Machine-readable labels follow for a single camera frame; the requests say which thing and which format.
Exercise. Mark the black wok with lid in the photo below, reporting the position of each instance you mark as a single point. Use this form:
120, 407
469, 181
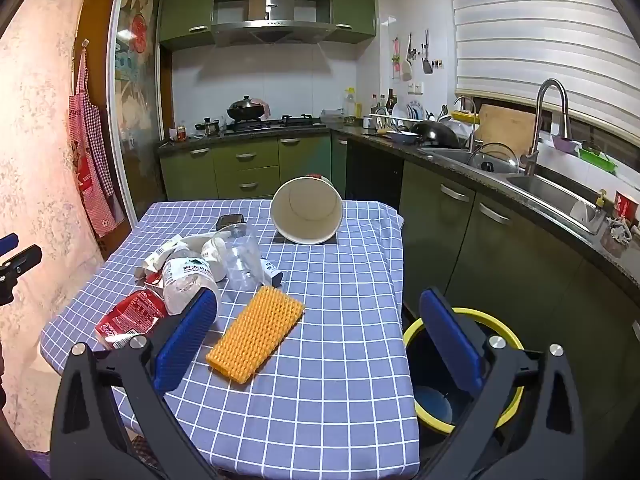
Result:
246, 107

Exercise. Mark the clear plastic bottle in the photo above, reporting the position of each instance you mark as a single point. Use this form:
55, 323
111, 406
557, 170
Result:
185, 280

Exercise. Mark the small steel faucet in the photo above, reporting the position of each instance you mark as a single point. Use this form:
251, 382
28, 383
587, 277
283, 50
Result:
470, 115

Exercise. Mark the clear plastic cup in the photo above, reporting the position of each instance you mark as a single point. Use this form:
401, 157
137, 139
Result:
242, 265

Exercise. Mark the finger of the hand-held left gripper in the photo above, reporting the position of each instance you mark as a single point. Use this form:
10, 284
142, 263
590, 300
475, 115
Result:
22, 259
7, 241

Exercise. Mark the small white blue tube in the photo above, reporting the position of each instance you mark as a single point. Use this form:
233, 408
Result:
271, 271

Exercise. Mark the tall steel faucet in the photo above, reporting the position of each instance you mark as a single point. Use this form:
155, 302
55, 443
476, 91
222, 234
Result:
542, 110

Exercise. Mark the dark stone countertop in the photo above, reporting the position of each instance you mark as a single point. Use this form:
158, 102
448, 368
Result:
550, 210

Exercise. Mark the dark brown pouch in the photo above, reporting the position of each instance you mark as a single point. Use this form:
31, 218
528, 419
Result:
230, 221

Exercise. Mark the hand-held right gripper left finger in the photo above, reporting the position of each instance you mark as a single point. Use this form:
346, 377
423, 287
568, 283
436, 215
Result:
184, 342

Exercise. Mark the purple plastic container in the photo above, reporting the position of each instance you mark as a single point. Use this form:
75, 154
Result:
566, 145

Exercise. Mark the crushed red can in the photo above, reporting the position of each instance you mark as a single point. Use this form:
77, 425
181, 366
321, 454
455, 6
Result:
130, 315

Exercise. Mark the small red can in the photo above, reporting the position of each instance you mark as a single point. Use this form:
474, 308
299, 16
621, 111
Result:
180, 134

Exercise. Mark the blue bowl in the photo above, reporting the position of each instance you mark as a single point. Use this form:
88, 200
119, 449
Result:
402, 136

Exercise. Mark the brown white drink carton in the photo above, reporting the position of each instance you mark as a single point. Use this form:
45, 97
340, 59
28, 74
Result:
157, 260

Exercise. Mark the white rag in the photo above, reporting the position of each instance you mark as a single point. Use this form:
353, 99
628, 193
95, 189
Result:
619, 232

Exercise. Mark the green plastic tray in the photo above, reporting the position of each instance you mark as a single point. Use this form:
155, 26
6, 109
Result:
597, 159

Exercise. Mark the wooden cutting board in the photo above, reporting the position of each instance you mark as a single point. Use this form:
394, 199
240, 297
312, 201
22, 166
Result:
505, 127

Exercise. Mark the pink wall hanger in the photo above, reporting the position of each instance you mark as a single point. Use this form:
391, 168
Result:
396, 57

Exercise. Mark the blue checked tablecloth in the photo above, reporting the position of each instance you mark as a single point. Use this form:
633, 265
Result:
325, 310

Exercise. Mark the green upper cabinet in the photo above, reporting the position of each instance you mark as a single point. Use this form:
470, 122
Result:
187, 10
352, 5

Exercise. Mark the small steel pot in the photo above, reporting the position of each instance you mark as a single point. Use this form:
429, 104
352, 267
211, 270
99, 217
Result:
208, 126

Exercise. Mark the white window blind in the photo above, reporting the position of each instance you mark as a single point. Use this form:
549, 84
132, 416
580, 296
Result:
540, 25

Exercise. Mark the green sink base cabinets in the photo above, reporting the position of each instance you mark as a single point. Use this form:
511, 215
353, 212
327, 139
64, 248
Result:
500, 260

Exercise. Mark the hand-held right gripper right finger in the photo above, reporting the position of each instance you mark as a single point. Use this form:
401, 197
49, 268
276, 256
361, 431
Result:
450, 345

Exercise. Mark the yellow capped oil bottle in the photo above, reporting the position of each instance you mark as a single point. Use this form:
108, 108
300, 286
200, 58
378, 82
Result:
349, 105

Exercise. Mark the yellow dish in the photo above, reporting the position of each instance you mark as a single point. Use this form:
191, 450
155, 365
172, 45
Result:
465, 116

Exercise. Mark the dark sauce bottles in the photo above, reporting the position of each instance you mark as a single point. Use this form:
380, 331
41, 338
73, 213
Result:
385, 102

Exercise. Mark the large paper bucket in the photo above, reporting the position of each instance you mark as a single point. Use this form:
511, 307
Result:
305, 210

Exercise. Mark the clear plastic food box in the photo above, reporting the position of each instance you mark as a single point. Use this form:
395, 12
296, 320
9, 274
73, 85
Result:
331, 116

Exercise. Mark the steel sink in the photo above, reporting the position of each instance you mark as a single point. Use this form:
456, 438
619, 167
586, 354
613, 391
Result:
555, 192

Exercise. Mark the red cup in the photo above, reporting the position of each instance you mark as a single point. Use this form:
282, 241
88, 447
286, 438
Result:
625, 205

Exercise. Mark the black gas stove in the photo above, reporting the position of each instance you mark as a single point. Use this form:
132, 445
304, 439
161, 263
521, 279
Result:
285, 124

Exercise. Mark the printed glass sliding door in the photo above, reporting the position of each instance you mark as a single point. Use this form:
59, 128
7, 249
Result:
137, 85

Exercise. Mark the yellow rimmed black bin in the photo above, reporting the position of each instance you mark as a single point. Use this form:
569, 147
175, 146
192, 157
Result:
417, 360

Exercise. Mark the dish rack with plates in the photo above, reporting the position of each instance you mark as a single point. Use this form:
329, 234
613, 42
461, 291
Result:
412, 110

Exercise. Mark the hanging black spatula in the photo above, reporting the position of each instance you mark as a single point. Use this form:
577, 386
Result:
427, 62

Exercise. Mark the steel range hood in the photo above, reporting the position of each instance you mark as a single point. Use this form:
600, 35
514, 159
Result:
272, 30

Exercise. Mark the open black wok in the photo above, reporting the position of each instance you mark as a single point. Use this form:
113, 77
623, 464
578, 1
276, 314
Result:
437, 134

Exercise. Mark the glass pot lid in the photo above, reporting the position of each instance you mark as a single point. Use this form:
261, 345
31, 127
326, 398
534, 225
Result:
495, 157

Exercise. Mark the red checked apron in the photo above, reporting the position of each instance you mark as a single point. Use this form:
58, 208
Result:
92, 160

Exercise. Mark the green drawer base cabinets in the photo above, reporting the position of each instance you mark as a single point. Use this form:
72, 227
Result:
250, 165

